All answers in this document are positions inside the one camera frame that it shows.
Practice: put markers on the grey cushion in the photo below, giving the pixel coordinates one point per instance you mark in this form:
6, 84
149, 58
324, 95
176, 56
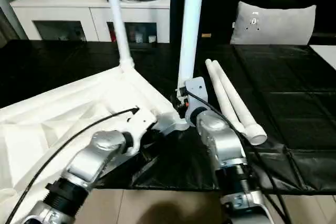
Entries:
275, 24

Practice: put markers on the white plastic table leg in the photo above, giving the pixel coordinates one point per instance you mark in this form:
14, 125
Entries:
214, 82
236, 98
119, 24
190, 24

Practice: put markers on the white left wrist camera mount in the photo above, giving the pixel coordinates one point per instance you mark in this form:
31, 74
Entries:
139, 127

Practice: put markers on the black work mat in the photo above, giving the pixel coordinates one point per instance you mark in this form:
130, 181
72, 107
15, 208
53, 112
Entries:
288, 90

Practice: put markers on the white plastic table top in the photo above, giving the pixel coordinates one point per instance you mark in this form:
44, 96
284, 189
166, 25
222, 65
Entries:
65, 103

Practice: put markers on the white flat board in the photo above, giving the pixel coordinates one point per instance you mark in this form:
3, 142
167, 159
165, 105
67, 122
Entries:
325, 53

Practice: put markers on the white glass-door cabinet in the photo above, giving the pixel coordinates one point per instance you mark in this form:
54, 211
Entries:
65, 6

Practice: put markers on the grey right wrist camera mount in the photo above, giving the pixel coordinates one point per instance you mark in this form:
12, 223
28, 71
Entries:
197, 90

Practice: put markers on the black speaker box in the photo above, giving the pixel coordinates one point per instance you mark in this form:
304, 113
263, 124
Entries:
215, 3

